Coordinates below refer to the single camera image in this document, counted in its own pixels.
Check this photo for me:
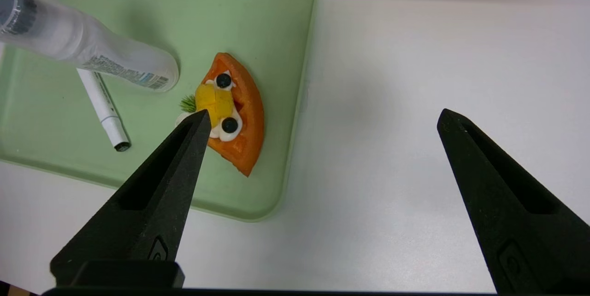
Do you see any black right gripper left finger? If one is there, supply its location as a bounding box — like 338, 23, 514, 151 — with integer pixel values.
50, 110, 212, 288

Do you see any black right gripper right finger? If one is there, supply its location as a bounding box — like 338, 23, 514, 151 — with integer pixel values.
437, 108, 590, 296

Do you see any white marker pen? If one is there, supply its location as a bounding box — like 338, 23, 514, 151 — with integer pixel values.
76, 68, 132, 152

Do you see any toy waffle with fruit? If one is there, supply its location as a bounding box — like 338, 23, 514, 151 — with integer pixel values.
175, 52, 265, 178

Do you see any white translucent plastic bottle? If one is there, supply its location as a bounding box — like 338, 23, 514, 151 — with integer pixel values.
0, 0, 180, 93

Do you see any green plastic tray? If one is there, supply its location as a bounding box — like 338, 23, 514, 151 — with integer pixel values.
0, 0, 321, 222

